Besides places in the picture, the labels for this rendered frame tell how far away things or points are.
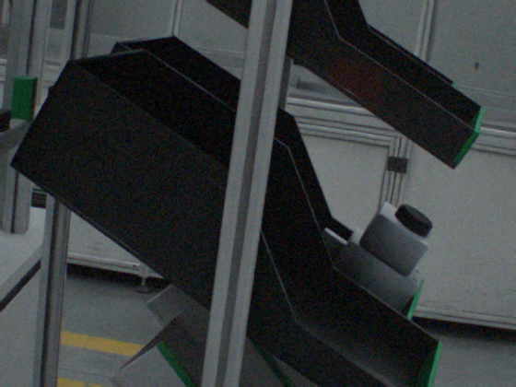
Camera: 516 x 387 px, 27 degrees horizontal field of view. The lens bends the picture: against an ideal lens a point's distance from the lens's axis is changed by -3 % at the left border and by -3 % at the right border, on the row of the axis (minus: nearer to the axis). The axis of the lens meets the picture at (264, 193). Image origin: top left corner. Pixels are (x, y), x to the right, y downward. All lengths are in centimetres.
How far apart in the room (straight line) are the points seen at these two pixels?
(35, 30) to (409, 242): 136
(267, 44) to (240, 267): 12
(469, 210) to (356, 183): 48
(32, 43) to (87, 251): 266
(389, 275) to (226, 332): 25
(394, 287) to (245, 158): 28
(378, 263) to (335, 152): 364
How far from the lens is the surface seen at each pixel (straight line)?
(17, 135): 74
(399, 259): 82
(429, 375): 68
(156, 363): 65
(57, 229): 94
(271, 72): 56
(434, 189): 449
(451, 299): 462
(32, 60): 208
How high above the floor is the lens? 144
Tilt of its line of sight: 12 degrees down
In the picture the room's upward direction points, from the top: 8 degrees clockwise
